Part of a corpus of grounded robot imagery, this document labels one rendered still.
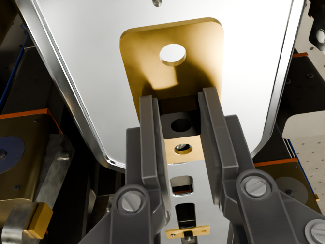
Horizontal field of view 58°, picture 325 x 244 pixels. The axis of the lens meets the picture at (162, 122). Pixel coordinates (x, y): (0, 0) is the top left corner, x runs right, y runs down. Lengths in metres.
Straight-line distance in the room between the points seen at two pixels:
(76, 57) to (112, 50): 0.03
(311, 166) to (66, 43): 0.99
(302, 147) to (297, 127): 0.61
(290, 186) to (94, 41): 0.42
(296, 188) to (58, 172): 0.39
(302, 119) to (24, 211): 0.32
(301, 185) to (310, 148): 0.47
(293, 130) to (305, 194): 0.18
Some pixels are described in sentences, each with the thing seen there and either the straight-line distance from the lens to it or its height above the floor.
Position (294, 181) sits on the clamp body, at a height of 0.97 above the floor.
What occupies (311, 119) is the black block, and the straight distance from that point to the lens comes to 0.40.
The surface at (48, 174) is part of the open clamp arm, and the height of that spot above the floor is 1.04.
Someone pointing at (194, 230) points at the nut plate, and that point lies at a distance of 0.59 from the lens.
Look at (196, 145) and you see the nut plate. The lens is 0.15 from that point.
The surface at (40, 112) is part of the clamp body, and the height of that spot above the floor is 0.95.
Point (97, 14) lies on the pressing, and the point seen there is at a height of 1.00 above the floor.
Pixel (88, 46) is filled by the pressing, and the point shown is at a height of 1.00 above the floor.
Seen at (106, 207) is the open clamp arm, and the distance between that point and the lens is 0.47.
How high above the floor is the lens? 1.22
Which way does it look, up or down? 42 degrees down
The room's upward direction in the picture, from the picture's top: 174 degrees clockwise
